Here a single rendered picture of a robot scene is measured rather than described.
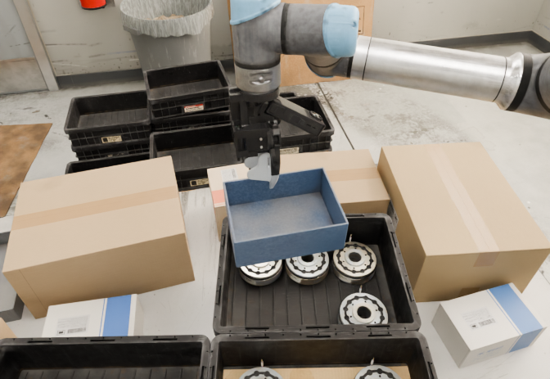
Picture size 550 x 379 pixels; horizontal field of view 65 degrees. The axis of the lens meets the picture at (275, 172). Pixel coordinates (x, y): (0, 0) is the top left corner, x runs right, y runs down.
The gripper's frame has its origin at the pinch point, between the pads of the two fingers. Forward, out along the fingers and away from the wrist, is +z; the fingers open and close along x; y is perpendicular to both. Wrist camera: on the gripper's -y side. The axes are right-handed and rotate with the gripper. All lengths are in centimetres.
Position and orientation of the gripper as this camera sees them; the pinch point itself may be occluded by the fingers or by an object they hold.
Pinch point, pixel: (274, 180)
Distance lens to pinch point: 84.5
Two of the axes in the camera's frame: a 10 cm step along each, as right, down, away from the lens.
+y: -9.8, 1.2, -1.3
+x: 1.8, 5.6, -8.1
